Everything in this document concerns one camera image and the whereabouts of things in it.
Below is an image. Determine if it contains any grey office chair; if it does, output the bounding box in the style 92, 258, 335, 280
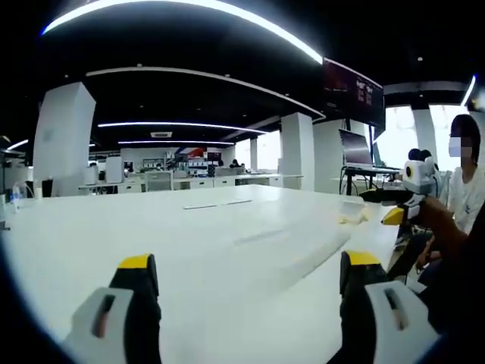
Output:
145, 171, 174, 193

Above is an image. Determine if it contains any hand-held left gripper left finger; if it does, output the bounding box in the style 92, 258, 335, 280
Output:
62, 253, 163, 364

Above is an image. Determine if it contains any long curved ceiling light strip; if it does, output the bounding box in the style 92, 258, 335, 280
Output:
40, 0, 324, 64

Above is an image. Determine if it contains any hanging dark display screen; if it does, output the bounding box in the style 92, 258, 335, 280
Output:
322, 55, 386, 129

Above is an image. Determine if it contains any row of white office desks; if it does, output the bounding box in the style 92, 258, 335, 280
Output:
77, 173, 305, 193

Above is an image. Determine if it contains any white cabinet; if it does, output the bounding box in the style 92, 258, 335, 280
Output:
105, 156, 125, 185

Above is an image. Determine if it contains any black frame desk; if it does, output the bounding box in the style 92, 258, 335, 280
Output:
339, 165, 403, 196

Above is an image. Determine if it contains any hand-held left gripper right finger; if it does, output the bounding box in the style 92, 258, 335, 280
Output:
339, 249, 443, 364

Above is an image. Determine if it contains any clear plastic bottle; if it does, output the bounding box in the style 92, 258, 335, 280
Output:
12, 180, 36, 214

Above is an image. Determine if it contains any clear plastic storage box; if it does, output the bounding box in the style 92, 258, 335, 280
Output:
335, 196, 371, 228

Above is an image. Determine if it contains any background shelf with boxes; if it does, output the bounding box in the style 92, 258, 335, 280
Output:
164, 149, 225, 178

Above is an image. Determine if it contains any open laptop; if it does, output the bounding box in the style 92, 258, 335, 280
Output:
338, 127, 391, 168

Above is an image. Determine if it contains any person's right hand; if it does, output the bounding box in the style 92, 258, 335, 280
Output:
420, 196, 458, 239

